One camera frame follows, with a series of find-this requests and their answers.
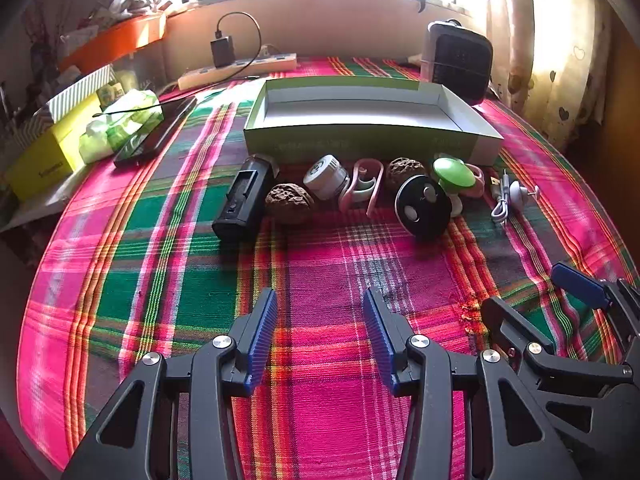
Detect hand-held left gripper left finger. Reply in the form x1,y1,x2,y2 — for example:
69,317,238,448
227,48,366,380
60,287,279,480

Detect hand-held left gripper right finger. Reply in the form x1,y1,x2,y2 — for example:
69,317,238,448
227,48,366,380
362,286,583,480

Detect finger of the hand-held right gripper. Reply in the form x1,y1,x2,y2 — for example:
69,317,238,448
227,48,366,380
550,261,640,356
480,296,556,372

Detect white usb cable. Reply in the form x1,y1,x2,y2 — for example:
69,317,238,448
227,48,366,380
487,170,513,226

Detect black round disc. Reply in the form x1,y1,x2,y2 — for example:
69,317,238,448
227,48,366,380
395,175,452,241

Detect brown walnut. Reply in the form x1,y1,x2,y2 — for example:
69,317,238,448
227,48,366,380
264,183,316,220
387,157,426,192

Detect black battery case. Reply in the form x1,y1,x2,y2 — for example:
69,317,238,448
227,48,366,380
211,154,281,242

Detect pink loop clip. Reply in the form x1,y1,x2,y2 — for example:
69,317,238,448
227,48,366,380
338,158,385,218

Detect green mushroom-shaped holder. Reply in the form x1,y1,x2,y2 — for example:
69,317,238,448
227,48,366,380
432,157,477,217

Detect white round cap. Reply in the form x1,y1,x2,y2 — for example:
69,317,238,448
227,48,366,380
303,155,349,201

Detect green and white cardboard box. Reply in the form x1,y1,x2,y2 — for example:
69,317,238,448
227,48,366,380
243,76,505,167

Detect plaid tablecloth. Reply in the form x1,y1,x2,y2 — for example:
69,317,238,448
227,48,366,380
17,55,638,480

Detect heart print curtain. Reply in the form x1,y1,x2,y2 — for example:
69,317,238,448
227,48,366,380
487,0,616,151

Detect grey fan heater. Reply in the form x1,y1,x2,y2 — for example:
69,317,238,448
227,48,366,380
419,19,495,107

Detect green tissue pack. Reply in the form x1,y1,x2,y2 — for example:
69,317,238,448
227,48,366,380
79,89,165,165

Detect white power strip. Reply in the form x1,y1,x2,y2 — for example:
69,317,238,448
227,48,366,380
178,52,298,92

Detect yellow box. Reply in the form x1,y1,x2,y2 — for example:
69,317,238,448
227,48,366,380
5,92,103,201

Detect black charger adapter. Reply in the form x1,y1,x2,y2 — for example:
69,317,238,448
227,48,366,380
210,36,235,68

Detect striped box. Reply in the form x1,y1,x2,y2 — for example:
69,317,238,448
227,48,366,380
32,64,117,123

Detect orange tray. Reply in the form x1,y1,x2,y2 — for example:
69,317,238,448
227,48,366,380
57,10,168,75

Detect dried flower branches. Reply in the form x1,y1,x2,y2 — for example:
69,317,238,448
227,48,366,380
22,0,63,66

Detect thin black cable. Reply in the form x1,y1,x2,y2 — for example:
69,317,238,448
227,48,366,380
92,97,166,118

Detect black charger cable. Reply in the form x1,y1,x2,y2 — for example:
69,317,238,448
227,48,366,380
216,11,263,81

